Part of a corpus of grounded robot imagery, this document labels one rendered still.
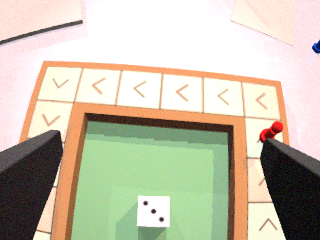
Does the orange board border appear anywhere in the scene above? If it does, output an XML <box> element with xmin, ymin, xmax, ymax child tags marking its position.
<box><xmin>19</xmin><ymin>60</ymin><xmax>291</xmax><ymax>240</ymax></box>

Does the white die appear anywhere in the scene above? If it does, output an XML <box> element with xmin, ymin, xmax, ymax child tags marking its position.
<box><xmin>137</xmin><ymin>196</ymin><xmax>169</xmax><ymax>227</ymax></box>

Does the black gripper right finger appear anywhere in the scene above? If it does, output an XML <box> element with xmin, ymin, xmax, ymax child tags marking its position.
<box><xmin>260</xmin><ymin>139</ymin><xmax>320</xmax><ymax>240</ymax></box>

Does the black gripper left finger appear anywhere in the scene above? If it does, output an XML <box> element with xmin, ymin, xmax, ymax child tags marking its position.
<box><xmin>0</xmin><ymin>129</ymin><xmax>63</xmax><ymax>240</ymax></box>

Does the red pawn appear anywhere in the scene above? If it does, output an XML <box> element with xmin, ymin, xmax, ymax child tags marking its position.
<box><xmin>259</xmin><ymin>121</ymin><xmax>284</xmax><ymax>144</ymax></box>

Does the blue pawn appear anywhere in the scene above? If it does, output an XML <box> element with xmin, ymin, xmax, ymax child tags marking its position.
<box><xmin>312</xmin><ymin>39</ymin><xmax>320</xmax><ymax>53</ymax></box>

